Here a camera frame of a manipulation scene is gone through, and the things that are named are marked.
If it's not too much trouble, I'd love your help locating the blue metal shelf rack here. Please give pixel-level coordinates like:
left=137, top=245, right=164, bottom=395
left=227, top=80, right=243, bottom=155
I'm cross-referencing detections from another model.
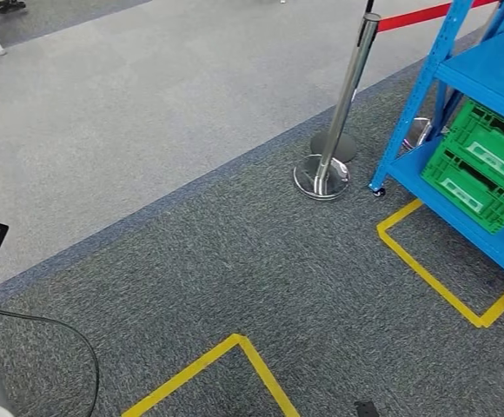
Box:
left=369, top=0, right=504, bottom=289

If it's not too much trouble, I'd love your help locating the yellow floor tape outline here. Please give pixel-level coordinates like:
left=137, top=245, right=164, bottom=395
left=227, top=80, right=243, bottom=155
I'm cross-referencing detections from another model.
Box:
left=376, top=197, right=504, bottom=330
left=121, top=333, right=301, bottom=417

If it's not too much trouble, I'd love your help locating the chrome barrier stanchion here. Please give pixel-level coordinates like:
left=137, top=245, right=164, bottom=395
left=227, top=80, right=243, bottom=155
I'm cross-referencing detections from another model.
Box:
left=401, top=117, right=434, bottom=153
left=293, top=11, right=382, bottom=202

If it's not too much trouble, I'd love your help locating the red barrier belt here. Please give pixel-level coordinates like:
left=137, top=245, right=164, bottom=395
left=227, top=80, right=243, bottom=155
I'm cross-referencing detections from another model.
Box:
left=377, top=0, right=504, bottom=33

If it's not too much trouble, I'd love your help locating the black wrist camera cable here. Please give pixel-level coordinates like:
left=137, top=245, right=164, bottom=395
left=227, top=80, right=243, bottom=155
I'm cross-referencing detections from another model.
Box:
left=0, top=295, right=101, bottom=417

